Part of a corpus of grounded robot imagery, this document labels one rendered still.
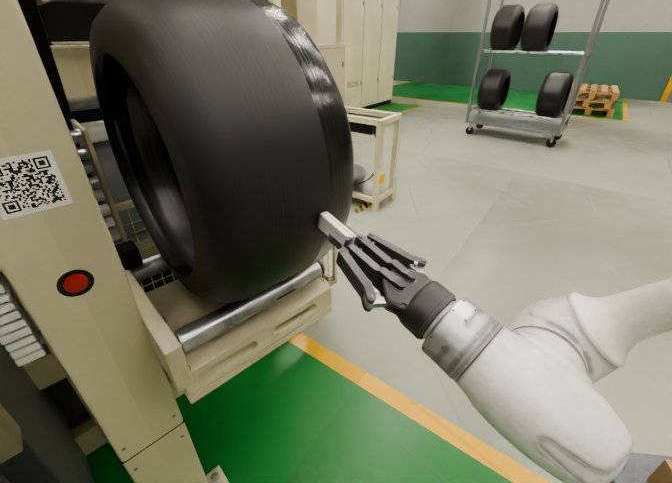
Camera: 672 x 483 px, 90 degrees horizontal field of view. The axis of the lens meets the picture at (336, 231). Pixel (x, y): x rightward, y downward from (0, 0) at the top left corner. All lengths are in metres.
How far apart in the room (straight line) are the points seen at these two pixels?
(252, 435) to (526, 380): 1.31
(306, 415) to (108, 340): 1.06
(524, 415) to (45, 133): 0.64
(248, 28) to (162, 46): 0.12
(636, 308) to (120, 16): 0.74
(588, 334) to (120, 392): 0.77
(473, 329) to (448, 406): 1.29
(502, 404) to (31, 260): 0.62
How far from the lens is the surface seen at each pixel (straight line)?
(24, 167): 0.58
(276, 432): 1.60
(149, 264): 0.91
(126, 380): 0.79
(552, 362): 0.45
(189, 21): 0.53
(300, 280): 0.77
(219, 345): 0.73
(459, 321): 0.43
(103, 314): 0.69
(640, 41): 11.24
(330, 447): 1.56
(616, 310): 0.55
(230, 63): 0.49
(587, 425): 0.44
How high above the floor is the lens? 1.39
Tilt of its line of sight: 30 degrees down
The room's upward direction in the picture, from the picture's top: straight up
